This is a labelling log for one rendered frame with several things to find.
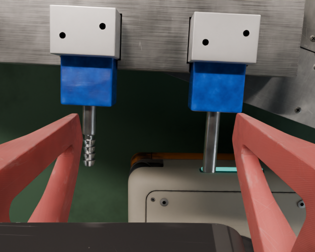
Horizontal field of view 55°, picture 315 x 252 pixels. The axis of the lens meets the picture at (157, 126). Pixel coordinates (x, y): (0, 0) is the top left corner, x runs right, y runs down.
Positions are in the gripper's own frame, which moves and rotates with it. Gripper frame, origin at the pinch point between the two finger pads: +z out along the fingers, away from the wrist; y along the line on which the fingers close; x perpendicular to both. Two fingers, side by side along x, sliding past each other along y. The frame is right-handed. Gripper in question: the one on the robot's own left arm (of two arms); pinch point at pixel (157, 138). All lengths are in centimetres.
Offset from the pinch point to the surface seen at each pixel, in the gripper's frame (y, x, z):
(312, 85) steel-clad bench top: -16.0, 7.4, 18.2
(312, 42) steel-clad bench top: -15.8, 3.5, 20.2
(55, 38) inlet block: 7.7, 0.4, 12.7
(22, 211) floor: 53, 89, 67
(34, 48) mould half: 10.4, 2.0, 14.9
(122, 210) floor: 14, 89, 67
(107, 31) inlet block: 3.7, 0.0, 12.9
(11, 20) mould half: 12.2, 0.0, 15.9
